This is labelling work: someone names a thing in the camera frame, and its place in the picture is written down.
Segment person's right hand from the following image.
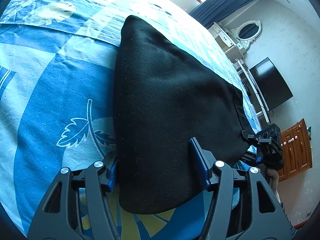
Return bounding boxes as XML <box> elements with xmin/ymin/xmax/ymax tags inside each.
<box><xmin>260</xmin><ymin>169</ymin><xmax>279</xmax><ymax>202</ymax></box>

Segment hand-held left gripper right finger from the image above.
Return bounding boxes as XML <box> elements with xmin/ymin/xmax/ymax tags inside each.
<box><xmin>189</xmin><ymin>137</ymin><xmax>293</xmax><ymax>240</ymax></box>

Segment white dressing table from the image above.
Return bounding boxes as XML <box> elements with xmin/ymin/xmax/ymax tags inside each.
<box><xmin>208</xmin><ymin>22</ymin><xmax>244</xmax><ymax>58</ymax></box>

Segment white oval vanity mirror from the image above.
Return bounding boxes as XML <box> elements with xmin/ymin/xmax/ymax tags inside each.
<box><xmin>230</xmin><ymin>20</ymin><xmax>262</xmax><ymax>50</ymax></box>

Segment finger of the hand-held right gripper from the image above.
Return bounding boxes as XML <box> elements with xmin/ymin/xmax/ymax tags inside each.
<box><xmin>241</xmin><ymin>130</ymin><xmax>260</xmax><ymax>144</ymax></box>
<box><xmin>241</xmin><ymin>152</ymin><xmax>262</xmax><ymax>167</ymax></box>

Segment brown wooden cabinet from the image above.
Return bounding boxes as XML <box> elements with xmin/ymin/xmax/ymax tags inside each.
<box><xmin>276</xmin><ymin>118</ymin><xmax>313</xmax><ymax>182</ymax></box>

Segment blue patterned bed sheet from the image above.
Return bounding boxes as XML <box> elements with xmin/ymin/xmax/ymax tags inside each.
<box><xmin>0</xmin><ymin>0</ymin><xmax>265</xmax><ymax>240</ymax></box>

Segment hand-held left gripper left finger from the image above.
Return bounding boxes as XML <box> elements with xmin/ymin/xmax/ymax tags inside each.
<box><xmin>27</xmin><ymin>152</ymin><xmax>118</xmax><ymax>240</ymax></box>

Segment black television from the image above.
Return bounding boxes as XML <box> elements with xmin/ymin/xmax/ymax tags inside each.
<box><xmin>249</xmin><ymin>57</ymin><xmax>294</xmax><ymax>111</ymax></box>

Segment blue curtain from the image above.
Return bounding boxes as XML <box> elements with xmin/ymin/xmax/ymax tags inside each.
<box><xmin>189</xmin><ymin>0</ymin><xmax>265</xmax><ymax>29</ymax></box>

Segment white television stand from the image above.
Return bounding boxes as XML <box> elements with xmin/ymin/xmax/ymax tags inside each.
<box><xmin>234</xmin><ymin>58</ymin><xmax>270</xmax><ymax>124</ymax></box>

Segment black pants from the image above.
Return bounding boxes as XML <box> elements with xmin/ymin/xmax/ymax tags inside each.
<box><xmin>112</xmin><ymin>15</ymin><xmax>250</xmax><ymax>215</ymax></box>

